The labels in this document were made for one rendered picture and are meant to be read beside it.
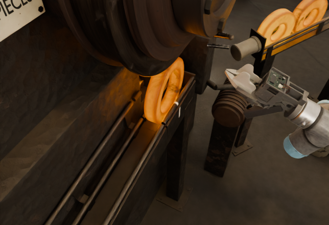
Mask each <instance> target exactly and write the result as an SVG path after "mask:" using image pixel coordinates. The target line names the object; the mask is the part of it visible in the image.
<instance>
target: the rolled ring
mask: <svg viewBox="0 0 329 225"><path fill-rule="evenodd" d="M183 77H184V62H183V60H182V58H180V57H178V58H177V59H176V60H175V62H174V63H173V64H172V65H171V66H170V67H168V68H167V69H166V70H165V71H163V72H162V73H160V74H158V75H155V76H152V77H151V79H150V81H149V84H148V87H147V90H146V95H145V100H144V114H145V117H146V118H147V119H148V120H149V121H151V122H154V123H157V124H161V123H162V121H163V119H164V118H165V116H166V115H167V113H168V112H169V110H170V108H171V107H172V105H173V104H174V102H175V101H176V99H177V98H178V96H179V93H180V90H181V86H182V82H183ZM168 79H169V82H168V86H167V90H166V92H165V95H164V97H163V99H162V95H163V92H164V89H165V85H166V83H167V81H168Z"/></svg>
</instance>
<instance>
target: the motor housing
mask: <svg viewBox="0 0 329 225"><path fill-rule="evenodd" d="M224 84H231V82H230V81H229V79H228V78H226V80H225V82H224ZM248 103H250V102H248V101H247V100H245V99H244V98H243V97H242V96H241V95H240V94H239V93H238V92H237V91H236V89H234V90H220V92H219V94H218V96H217V98H216V99H215V101H214V103H213V105H212V110H211V113H212V115H213V117H214V121H213V125H212V130H211V137H210V142H209V147H208V152H207V157H206V161H205V166H204V170H206V171H208V172H211V173H213V174H215V175H218V176H220V177H223V175H224V173H225V170H226V168H227V166H228V163H229V160H230V157H231V153H232V150H233V147H234V144H235V140H236V137H237V134H238V131H239V128H240V125H241V124H242V123H243V122H244V121H245V119H246V117H245V116H244V114H243V112H244V109H245V107H246V105H247V104H248Z"/></svg>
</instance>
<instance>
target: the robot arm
mask: <svg viewBox="0 0 329 225"><path fill-rule="evenodd" d="M253 70H254V67H253V66H252V65H251V64H246V65H245V66H243V67H242V68H240V69H239V70H234V69H226V70H225V74H226V76H227V78H228V79H229V81H230V82H231V84H232V85H233V86H234V87H235V89H236V91H237V92H238V93H239V94H240V95H241V96H242V97H243V98H244V99H245V100H247V101H248V102H250V103H248V104H247V105H246V107H245V109H244V112H243V114H244V116H245V117H246V118H247V119H248V118H253V117H258V116H263V115H268V114H273V113H278V112H282V111H283V110H285V112H284V117H286V118H287V119H289V120H290V121H291V122H292V123H294V124H296V125H297V126H298V127H297V129H296V130H295V131H294V132H293V133H291V134H289V135H288V136H287V137H286V138H285V140H284V142H283V146H284V149H285V151H286V152H287V153H288V154H289V155H290V156H292V157H294V158H302V157H304V156H308V155H309V154H311V153H313V152H315V151H317V150H319V149H321V148H323V147H325V146H327V145H329V100H321V101H319V102H318V103H315V102H313V101H312V100H310V99H308V98H307V96H308V95H309V92H307V91H305V90H304V89H302V88H300V87H299V86H297V85H295V84H294V83H292V82H290V81H289V79H290V77H289V76H288V75H286V74H284V73H283V72H281V71H279V70H278V69H276V68H274V67H272V69H271V70H270V71H269V72H268V73H266V75H265V76H264V77H263V78H262V79H261V78H259V77H258V76H257V75H255V74H254V73H253ZM275 71H277V72H279V73H281V74H282V75H284V76H281V75H280V74H278V73H276V72H275Z"/></svg>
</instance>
